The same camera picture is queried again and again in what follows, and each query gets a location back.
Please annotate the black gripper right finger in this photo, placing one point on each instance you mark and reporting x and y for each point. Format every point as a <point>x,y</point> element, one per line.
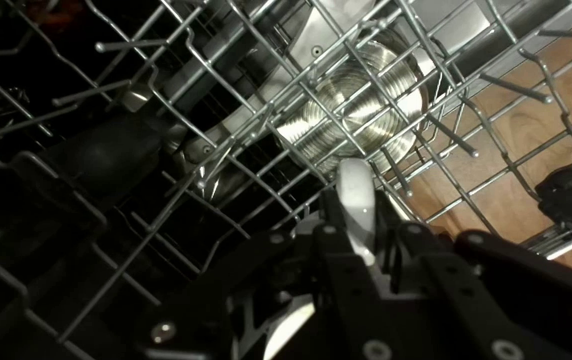
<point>498,301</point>

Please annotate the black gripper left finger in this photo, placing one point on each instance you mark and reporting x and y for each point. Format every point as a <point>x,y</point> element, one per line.
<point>266,301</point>

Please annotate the ribbed steel bowl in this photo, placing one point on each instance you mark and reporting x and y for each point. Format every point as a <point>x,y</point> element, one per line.
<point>358,106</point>

